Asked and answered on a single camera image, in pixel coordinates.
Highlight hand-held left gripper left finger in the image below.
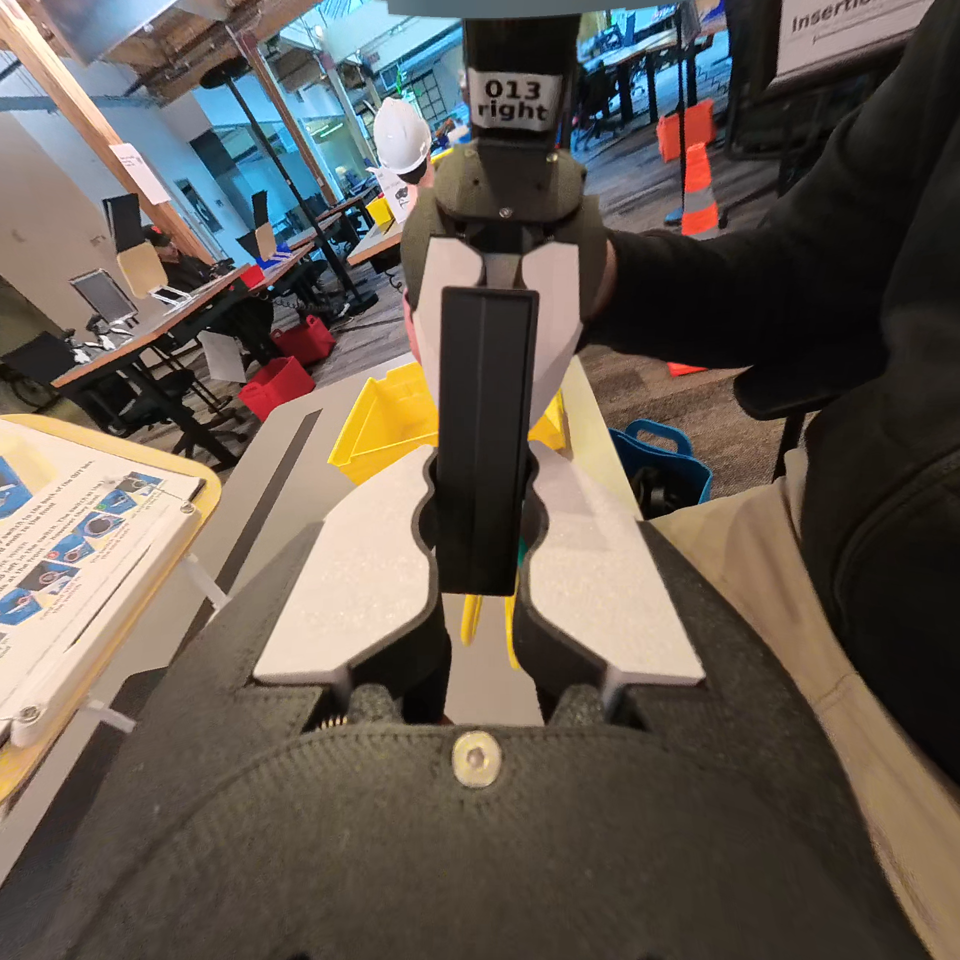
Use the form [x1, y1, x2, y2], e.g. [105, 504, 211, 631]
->
[253, 444, 453, 723]

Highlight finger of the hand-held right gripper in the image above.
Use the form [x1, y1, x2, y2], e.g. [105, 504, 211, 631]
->
[517, 241, 586, 438]
[414, 236, 490, 421]

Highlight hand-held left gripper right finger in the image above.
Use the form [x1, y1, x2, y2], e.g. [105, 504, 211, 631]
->
[512, 442, 708, 723]

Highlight black network switch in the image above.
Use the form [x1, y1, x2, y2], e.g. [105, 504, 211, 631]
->
[435, 285, 541, 597]

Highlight person's right forearm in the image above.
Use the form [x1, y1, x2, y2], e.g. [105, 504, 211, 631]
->
[586, 217, 864, 372]

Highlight white hard hat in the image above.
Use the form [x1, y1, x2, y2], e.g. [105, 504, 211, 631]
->
[372, 97, 435, 176]

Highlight person's beige trousers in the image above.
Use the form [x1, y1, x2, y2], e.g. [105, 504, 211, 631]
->
[648, 446, 960, 960]

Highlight blue tote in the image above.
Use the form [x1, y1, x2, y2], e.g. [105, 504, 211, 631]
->
[609, 420, 714, 520]

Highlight red bin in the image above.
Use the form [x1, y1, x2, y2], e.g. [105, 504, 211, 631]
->
[270, 315, 337, 367]
[238, 356, 317, 423]

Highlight orange traffic cone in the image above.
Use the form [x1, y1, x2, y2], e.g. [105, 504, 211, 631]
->
[663, 142, 727, 243]

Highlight orange safety sign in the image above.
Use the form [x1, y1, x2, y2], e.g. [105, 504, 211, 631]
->
[656, 97, 719, 164]

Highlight black and tan panel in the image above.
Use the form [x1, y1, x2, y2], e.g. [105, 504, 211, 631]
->
[103, 193, 170, 299]
[249, 191, 280, 261]

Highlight white clamp bar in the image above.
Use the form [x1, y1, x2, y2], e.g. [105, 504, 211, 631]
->
[0, 480, 207, 751]

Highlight black floor lamp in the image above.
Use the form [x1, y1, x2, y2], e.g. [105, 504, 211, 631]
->
[201, 58, 381, 315]

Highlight person's black jacket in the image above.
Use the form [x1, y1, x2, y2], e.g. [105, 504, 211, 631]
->
[731, 0, 960, 789]

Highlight wooden desk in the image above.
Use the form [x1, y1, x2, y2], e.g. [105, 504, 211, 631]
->
[52, 262, 252, 470]

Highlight white paper notice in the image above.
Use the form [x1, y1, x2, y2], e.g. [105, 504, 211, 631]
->
[108, 142, 172, 205]

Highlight grey monitor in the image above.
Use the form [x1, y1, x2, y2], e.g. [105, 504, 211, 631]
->
[69, 268, 140, 325]

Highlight white printed sign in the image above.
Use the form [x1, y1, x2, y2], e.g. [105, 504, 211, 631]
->
[776, 0, 939, 80]

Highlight instruction sheet on board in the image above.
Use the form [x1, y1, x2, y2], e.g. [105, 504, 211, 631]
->
[0, 412, 224, 807]

